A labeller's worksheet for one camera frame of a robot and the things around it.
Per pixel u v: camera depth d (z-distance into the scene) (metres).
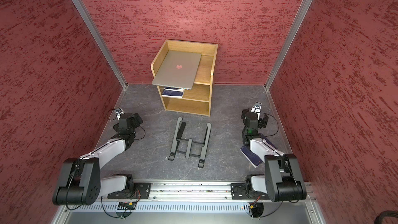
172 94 0.92
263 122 0.79
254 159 0.83
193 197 0.75
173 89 0.94
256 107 0.74
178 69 0.85
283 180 0.42
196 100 0.91
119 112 0.76
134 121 0.72
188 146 0.85
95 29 0.88
